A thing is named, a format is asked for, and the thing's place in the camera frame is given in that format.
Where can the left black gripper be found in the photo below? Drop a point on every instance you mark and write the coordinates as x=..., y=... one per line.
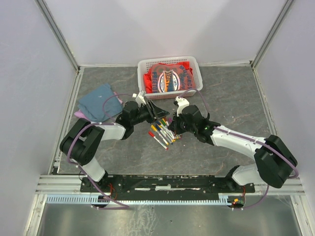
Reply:
x=156, y=112

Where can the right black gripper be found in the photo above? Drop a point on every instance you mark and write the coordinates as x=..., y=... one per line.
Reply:
x=173, y=127

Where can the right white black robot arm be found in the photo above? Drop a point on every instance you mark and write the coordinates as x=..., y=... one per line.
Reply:
x=274, y=163

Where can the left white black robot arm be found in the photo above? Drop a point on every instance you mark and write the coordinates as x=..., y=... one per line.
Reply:
x=81, y=142

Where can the blue cap marker pen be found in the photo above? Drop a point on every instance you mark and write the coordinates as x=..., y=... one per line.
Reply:
x=166, y=133

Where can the yellow cap marker pen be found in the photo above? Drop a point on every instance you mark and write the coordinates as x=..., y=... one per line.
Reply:
x=162, y=134

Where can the red cap marker pen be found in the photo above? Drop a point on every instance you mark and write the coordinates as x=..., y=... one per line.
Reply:
x=152, y=135

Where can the orange printed t-shirt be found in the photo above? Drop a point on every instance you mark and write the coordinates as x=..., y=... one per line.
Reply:
x=163, y=77

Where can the white plastic basket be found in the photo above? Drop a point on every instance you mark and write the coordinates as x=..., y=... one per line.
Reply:
x=144, y=66

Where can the blue folded cloth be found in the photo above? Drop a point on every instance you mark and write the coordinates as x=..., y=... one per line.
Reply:
x=103, y=88

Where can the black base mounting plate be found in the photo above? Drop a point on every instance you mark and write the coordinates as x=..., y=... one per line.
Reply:
x=118, y=184

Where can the pink folded cloth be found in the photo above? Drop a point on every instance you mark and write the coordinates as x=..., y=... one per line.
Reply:
x=80, y=114

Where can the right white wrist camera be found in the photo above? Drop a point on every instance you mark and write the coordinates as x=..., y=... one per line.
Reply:
x=181, y=103

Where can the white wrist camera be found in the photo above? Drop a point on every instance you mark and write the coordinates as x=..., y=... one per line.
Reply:
x=140, y=98
x=181, y=103

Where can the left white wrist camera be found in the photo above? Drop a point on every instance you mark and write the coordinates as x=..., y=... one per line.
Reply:
x=140, y=98

